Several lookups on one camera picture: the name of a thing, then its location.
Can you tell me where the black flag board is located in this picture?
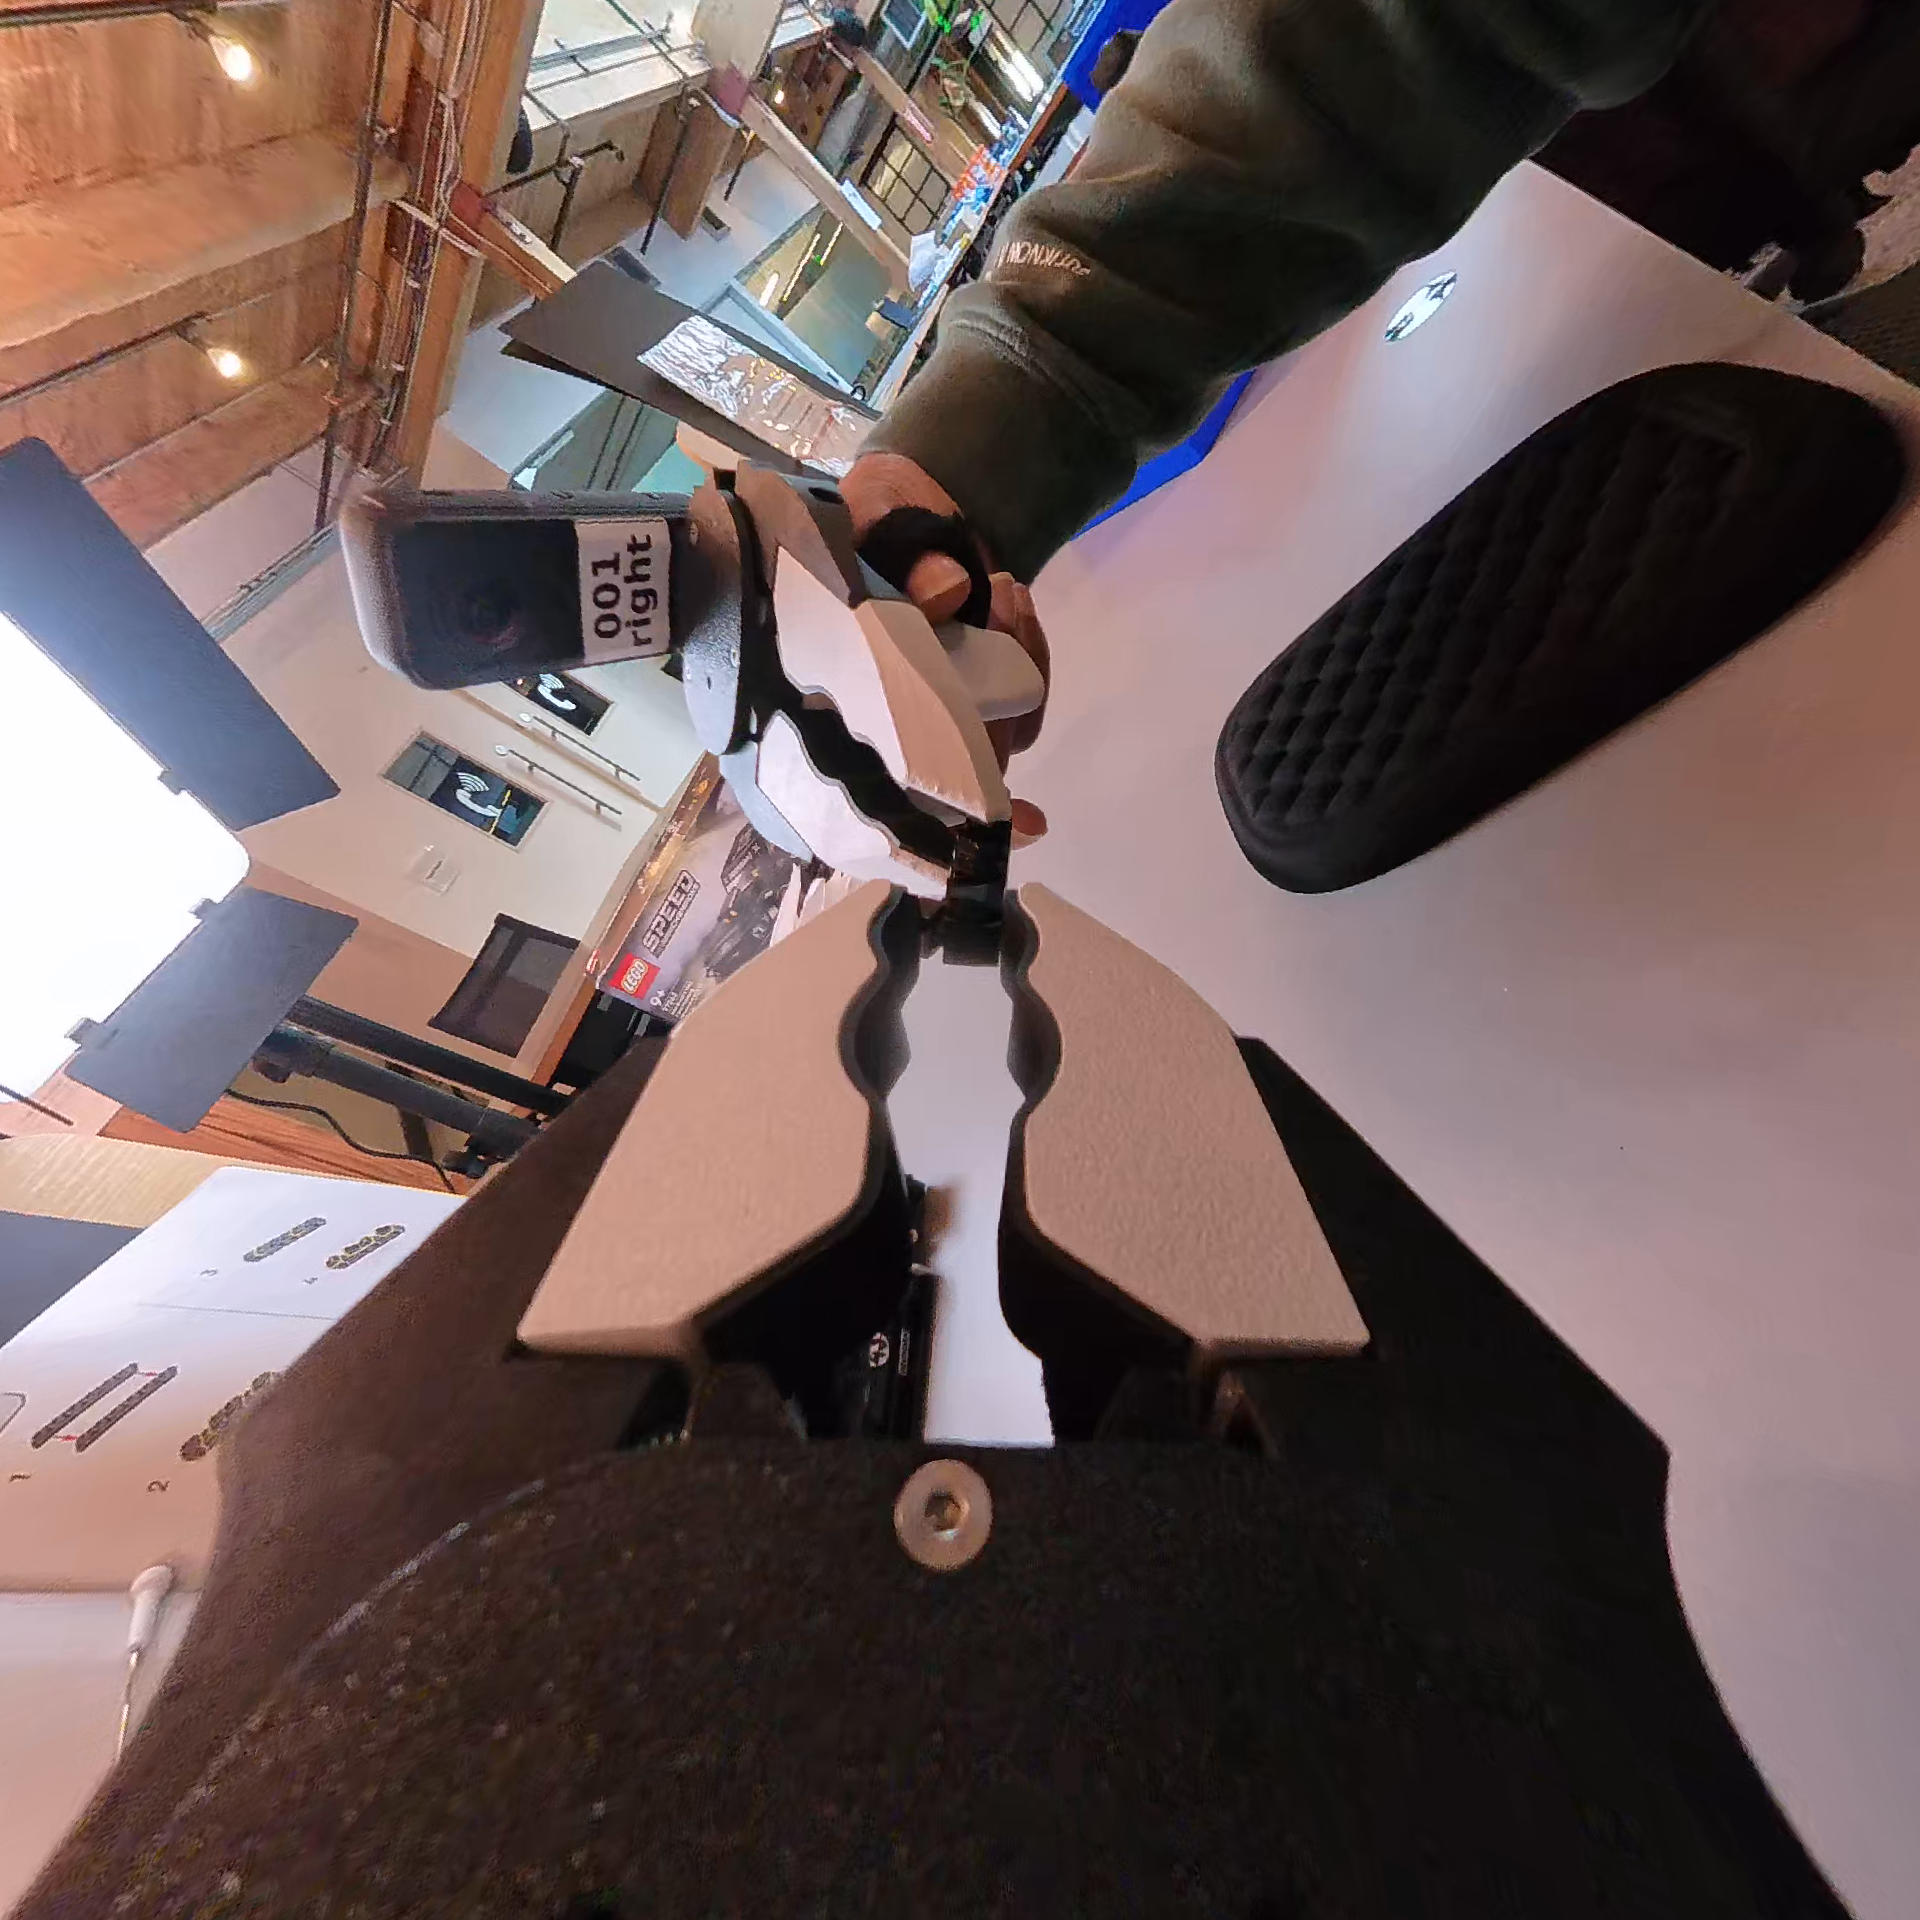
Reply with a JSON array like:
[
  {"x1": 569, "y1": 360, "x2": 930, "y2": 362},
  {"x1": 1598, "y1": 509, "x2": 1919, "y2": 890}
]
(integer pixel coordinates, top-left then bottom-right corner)
[{"x1": 499, "y1": 253, "x2": 879, "y2": 475}]

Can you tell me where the white metal stand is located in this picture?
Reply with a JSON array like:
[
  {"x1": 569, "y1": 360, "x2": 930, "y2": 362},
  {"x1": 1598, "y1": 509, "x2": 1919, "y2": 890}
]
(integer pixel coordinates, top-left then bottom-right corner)
[{"x1": 122, "y1": 1560, "x2": 187, "y2": 1758}]

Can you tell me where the lego set box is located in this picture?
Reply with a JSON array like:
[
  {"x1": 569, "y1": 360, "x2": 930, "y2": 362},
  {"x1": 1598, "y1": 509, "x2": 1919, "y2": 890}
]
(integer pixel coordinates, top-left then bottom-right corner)
[{"x1": 595, "y1": 766, "x2": 819, "y2": 1037}]

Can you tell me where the person's right hand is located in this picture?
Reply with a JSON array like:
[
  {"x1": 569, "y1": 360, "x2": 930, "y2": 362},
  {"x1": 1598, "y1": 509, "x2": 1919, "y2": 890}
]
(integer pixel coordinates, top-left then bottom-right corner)
[{"x1": 834, "y1": 446, "x2": 1058, "y2": 696}]

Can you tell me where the long black lego plate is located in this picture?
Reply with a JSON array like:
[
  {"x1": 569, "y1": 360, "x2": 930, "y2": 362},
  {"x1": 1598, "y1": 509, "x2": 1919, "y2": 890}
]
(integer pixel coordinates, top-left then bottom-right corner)
[{"x1": 938, "y1": 825, "x2": 1024, "y2": 969}]

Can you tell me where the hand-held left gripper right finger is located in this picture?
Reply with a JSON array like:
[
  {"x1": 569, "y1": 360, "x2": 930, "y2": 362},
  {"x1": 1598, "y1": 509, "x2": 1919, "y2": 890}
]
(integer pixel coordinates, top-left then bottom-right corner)
[{"x1": 1000, "y1": 886, "x2": 1374, "y2": 1366}]

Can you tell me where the studio light panel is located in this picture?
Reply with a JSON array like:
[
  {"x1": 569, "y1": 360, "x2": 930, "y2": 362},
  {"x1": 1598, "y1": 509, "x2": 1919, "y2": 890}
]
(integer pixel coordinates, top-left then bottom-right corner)
[{"x1": 0, "y1": 440, "x2": 358, "y2": 1134}]

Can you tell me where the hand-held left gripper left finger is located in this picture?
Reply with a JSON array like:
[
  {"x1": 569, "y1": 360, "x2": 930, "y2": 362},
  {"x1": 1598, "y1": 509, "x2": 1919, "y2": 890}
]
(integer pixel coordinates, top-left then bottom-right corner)
[{"x1": 516, "y1": 886, "x2": 916, "y2": 1366}]

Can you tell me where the black light stand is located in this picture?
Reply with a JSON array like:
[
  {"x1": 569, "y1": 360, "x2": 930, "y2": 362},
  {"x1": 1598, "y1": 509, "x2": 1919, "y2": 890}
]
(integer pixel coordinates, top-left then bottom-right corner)
[{"x1": 249, "y1": 998, "x2": 578, "y2": 1166}]

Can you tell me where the black mesh pad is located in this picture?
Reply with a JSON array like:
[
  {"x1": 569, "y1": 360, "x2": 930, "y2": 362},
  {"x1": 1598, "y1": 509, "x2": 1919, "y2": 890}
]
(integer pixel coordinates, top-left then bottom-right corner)
[{"x1": 1216, "y1": 362, "x2": 1912, "y2": 896}]

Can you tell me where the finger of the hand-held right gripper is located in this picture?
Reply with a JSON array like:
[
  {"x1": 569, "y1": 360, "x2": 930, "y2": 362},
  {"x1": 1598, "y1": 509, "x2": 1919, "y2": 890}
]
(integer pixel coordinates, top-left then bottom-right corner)
[
  {"x1": 767, "y1": 475, "x2": 1052, "y2": 841},
  {"x1": 721, "y1": 696, "x2": 977, "y2": 894}
]

